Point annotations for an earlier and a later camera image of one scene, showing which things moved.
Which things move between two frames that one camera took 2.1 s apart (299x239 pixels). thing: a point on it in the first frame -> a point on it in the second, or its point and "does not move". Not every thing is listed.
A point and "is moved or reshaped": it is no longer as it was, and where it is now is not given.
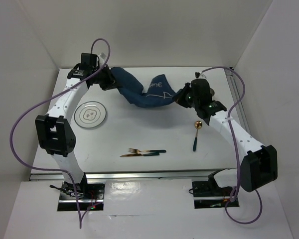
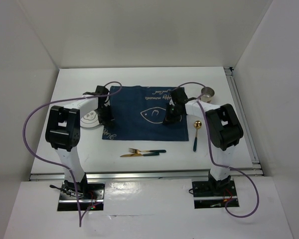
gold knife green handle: x=140 y=154 does not move
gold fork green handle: x=138 y=151 does not move
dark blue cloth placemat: x=159 y=93 is moved or reshaped
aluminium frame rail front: x=188 y=175 does not move
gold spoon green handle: x=198 y=125 does not move
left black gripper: x=110 y=82 -> x=107 y=120
